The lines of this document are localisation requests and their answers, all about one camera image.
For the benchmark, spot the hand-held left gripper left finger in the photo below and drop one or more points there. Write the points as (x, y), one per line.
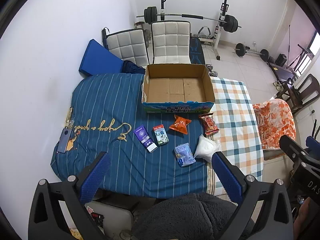
(96, 177)

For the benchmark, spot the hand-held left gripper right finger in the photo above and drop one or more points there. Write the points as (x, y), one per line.
(227, 180)

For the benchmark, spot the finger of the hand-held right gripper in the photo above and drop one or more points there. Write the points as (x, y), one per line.
(314, 145)
(292, 148)

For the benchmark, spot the white plastic bag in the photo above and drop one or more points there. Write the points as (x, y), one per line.
(206, 148)

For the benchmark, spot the blue white wipes packet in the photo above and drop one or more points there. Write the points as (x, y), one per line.
(184, 155)

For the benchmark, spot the red snack packet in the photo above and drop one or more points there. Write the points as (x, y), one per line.
(209, 123)

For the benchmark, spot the orange snack packet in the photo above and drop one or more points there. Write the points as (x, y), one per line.
(180, 125)

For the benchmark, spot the small milk carton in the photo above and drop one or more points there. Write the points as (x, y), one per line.
(160, 135)

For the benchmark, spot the cardboard box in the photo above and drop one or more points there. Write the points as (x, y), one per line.
(175, 87)

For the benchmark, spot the person's right hand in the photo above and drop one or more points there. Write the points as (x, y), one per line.
(308, 220)

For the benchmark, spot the orange floral blanket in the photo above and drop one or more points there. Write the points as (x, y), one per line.
(275, 122)

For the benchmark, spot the blue smartphone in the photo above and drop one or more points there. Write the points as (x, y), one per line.
(64, 142)

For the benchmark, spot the grey fleece clothing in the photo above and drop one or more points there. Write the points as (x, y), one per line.
(190, 217)

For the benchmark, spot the dark wooden chair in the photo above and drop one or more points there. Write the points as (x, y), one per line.
(297, 92)

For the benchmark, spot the plaid bed sheet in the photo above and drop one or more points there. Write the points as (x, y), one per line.
(235, 120)

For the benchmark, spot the pair of pale shoes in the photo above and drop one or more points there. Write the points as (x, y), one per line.
(278, 85)

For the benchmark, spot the black treadmill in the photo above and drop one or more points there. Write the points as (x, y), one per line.
(282, 71)

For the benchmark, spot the black speaker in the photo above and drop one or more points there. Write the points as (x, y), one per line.
(281, 60)

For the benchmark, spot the metal folding stand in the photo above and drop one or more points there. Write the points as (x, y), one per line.
(303, 55)

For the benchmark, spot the short barbell with black plates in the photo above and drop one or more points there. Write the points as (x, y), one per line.
(251, 51)

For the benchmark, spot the chrome dumbbell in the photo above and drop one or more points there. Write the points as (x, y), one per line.
(212, 71)

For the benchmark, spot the dark blue cloth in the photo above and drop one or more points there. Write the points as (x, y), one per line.
(131, 67)

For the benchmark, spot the blue foam cushion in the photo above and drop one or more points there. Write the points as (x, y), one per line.
(100, 57)

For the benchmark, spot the black blue weight bench pad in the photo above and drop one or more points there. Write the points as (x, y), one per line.
(196, 52)

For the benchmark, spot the white quilted chair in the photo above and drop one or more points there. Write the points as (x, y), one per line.
(171, 42)
(127, 45)

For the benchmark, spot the white barbell rack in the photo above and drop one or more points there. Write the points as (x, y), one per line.
(220, 30)

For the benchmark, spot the grey exercise machine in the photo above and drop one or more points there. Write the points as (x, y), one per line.
(206, 32)

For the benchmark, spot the long barbell with black plates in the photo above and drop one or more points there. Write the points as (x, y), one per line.
(190, 17)

